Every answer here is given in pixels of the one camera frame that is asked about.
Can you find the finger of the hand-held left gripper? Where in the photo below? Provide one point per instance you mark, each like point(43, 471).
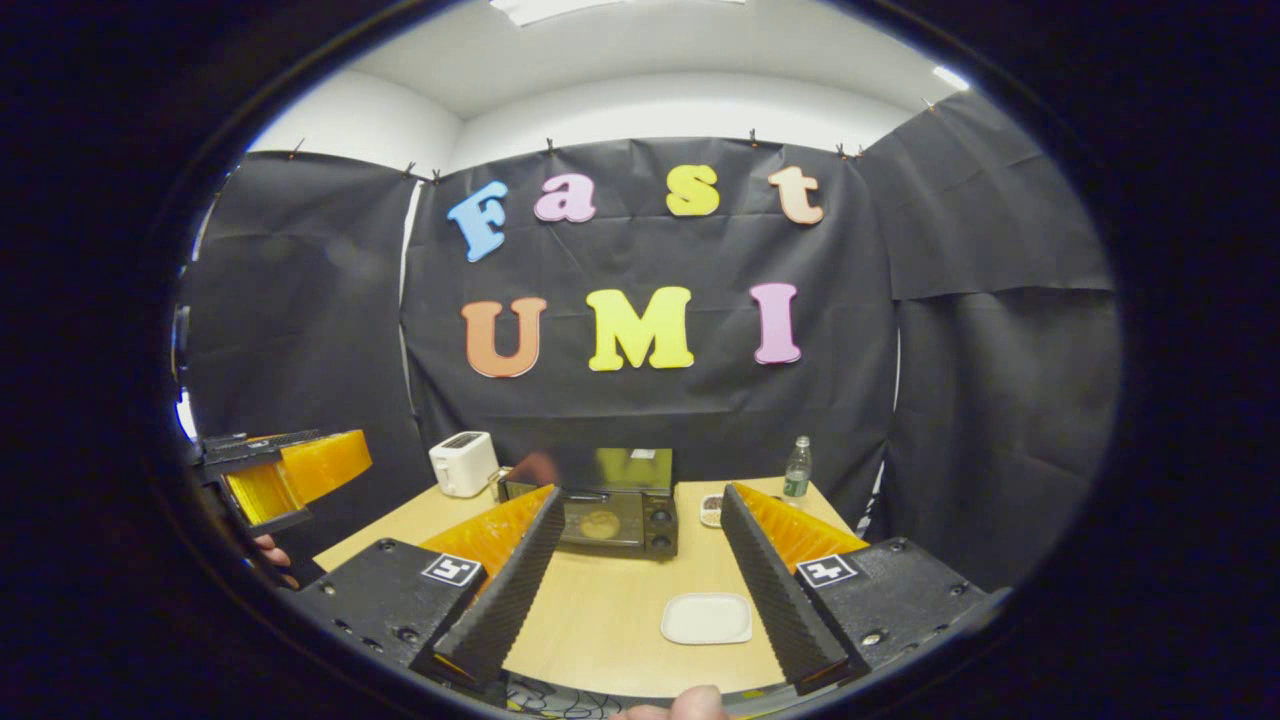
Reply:
point(280, 522)
point(260, 445)

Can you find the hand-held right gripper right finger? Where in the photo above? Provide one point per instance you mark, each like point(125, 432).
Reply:
point(775, 600)

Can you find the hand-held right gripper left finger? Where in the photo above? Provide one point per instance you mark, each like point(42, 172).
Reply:
point(505, 600)

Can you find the golden bread bun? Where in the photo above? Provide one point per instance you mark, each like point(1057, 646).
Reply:
point(600, 525)

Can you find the black electric oven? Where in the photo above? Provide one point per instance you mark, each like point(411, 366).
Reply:
point(655, 500)

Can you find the white square paper plate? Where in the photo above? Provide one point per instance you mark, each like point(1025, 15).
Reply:
point(706, 618)

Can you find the white divided snack tray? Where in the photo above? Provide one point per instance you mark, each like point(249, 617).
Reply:
point(712, 510)

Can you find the clear plastic water bottle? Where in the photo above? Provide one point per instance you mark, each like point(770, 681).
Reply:
point(797, 475)

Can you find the white toaster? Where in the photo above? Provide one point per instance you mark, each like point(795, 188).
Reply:
point(462, 465)

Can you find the small ceiling light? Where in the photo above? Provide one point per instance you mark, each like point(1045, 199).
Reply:
point(952, 77)

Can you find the large ceiling light panel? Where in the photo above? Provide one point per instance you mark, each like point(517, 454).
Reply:
point(600, 8)

